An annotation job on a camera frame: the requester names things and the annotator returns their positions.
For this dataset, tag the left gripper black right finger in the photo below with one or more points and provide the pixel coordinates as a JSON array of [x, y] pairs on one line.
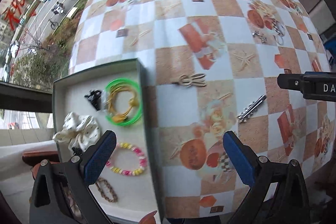
[[277, 191]]

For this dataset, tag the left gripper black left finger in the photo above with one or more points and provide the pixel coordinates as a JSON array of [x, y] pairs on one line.
[[49, 202]]

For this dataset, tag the blue plastic stool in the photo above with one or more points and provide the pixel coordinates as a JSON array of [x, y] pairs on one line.
[[330, 47]]

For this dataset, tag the brown slipper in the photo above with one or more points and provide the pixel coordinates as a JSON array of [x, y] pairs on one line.
[[32, 158]]

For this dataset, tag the white polka dot scrunchie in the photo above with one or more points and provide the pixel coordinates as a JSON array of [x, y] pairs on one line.
[[78, 132]]

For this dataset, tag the silver earring pair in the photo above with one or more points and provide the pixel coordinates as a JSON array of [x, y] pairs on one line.
[[263, 39]]

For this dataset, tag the silver rhinestone hair clip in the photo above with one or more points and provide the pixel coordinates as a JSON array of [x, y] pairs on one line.
[[250, 109]]

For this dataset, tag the clear plastic hair clip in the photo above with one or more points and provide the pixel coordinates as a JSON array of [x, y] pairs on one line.
[[104, 100]]

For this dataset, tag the small black claw clip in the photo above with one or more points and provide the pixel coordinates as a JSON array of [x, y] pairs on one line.
[[94, 98]]

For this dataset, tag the green cardboard box tray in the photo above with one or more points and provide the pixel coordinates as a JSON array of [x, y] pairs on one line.
[[130, 169]]

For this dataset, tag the checkered seashell tablecloth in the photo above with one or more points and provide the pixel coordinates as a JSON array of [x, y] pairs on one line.
[[214, 37]]

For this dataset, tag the green plastic bangle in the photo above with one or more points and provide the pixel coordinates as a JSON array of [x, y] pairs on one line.
[[134, 109]]

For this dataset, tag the beige bow hair clip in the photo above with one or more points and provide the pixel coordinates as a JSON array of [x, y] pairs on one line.
[[197, 80]]

